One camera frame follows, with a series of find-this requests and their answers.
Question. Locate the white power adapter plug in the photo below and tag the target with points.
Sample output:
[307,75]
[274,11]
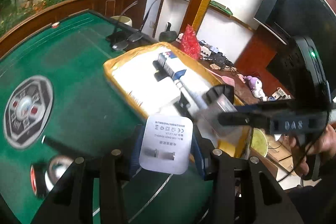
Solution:
[166,144]

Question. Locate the table centre control panel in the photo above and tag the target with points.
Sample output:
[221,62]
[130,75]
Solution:
[27,111]

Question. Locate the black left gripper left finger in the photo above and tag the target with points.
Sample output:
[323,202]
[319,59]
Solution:
[71,199]

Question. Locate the purple plush toy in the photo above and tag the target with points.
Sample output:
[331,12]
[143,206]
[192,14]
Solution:
[256,87]

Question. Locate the green mahjong table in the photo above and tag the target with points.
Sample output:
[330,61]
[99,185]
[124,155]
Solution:
[89,116]

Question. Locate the gold-rimmed white tray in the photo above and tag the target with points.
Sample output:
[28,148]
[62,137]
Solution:
[134,75]

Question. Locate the black smartphone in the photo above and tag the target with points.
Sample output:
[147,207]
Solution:
[116,37]

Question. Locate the black dustpan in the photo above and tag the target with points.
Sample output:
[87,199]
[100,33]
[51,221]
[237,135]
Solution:
[168,35]

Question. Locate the red plastic bag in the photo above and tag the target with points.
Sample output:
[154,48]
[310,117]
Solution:
[189,43]

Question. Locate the black long stick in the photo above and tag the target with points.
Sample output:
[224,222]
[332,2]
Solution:
[62,148]

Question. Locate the black television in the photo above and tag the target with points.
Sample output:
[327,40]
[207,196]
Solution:
[312,18]

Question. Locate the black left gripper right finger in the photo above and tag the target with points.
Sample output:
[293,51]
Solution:
[244,190]

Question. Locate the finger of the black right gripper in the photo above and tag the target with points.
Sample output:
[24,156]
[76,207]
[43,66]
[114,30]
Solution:
[268,106]
[243,119]

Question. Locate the white power strip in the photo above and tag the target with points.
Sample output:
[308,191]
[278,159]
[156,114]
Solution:
[206,49]

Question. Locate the pink white medicine box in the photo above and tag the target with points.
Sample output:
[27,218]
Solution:
[208,118]

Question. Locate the eyeglasses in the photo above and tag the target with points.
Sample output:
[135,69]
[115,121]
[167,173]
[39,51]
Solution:
[134,37]

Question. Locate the blue white medicine box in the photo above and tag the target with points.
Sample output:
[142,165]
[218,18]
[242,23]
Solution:
[169,65]

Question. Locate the person's right hand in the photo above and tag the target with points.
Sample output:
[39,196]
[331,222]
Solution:
[324,146]

